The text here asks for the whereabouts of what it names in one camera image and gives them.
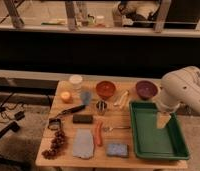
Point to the blue glass cup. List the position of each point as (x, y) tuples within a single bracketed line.
[(85, 97)]

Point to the black handled knife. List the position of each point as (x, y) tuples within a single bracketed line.
[(71, 110)]

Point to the purple bowl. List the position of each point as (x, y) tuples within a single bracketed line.
[(146, 89)]

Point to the green plastic tray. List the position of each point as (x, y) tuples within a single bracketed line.
[(149, 142)]

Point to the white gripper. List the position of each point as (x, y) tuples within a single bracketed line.
[(165, 106)]

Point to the person in background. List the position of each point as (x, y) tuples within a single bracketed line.
[(141, 13)]

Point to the red bowl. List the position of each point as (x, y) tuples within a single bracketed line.
[(105, 89)]

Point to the orange fruit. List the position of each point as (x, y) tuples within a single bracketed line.
[(66, 97)]

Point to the orange carrot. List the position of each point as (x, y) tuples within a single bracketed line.
[(98, 136)]

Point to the grey blue cloth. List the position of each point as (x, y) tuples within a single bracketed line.
[(83, 145)]

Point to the white plastic cup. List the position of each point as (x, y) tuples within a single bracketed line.
[(76, 83)]

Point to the dark rectangular block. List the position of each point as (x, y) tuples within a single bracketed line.
[(84, 119)]

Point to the blue sponge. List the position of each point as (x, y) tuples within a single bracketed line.
[(117, 149)]

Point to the bunch of red grapes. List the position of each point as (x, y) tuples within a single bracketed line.
[(57, 143)]

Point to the metal fork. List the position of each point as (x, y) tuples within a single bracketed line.
[(108, 129)]

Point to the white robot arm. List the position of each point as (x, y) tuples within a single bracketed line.
[(178, 86)]

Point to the wooden table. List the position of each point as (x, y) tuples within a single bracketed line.
[(112, 117)]

